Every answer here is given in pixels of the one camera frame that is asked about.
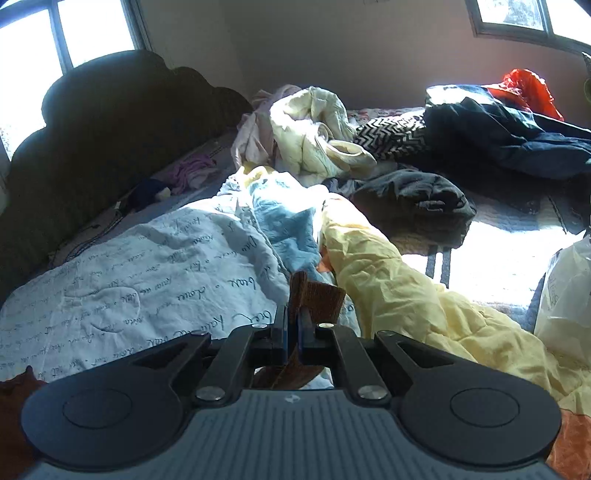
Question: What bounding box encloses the red garment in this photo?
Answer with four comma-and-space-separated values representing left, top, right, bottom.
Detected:
485, 68, 565, 122

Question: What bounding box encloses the black cable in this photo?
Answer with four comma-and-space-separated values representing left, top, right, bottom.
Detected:
59, 203, 126, 260

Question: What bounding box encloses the small window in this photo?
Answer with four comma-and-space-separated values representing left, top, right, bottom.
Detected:
464, 0, 591, 57

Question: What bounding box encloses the brown knit sweater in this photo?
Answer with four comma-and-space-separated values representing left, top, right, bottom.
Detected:
0, 270, 347, 467

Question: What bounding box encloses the cream padded jacket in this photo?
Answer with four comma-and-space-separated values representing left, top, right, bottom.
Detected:
270, 87, 378, 179

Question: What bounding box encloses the large window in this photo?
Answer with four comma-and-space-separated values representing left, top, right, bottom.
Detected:
0, 0, 151, 162

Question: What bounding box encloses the navy blue knitted item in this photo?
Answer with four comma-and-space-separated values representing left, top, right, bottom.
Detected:
127, 179, 172, 211

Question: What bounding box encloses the green object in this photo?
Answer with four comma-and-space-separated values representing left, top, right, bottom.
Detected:
579, 51, 591, 103

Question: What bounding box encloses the white plastic bag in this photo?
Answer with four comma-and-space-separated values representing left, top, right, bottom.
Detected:
533, 231, 591, 366

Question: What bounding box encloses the pale pink garment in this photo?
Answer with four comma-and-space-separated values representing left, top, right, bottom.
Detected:
231, 84, 302, 169

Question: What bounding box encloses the purple-pink cloth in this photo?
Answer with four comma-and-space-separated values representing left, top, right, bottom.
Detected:
164, 154, 221, 193

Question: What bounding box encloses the dark navy garment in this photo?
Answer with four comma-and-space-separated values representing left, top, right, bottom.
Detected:
422, 85, 591, 182

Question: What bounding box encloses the white script-printed quilt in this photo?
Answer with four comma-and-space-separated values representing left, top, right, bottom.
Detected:
0, 203, 361, 384

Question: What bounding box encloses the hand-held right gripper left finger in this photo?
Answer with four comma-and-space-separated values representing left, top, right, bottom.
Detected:
131, 305, 291, 403

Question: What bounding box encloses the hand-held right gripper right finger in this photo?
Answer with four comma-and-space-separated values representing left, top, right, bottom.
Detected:
295, 307, 458, 403

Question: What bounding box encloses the dark green headboard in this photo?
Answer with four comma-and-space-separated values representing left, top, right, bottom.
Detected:
0, 50, 254, 305

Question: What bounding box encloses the yellow blanket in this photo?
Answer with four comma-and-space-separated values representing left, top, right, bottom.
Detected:
318, 194, 591, 480

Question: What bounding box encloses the dark grey garment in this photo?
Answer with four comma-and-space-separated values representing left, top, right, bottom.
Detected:
323, 168, 478, 248

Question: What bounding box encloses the black-white zigzag cloth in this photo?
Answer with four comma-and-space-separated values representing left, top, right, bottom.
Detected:
353, 115, 431, 160

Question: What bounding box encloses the patterned bed sheet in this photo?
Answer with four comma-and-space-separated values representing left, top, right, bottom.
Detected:
346, 107, 591, 326

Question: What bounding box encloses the light blue cloth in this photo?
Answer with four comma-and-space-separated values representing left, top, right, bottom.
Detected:
222, 171, 334, 287

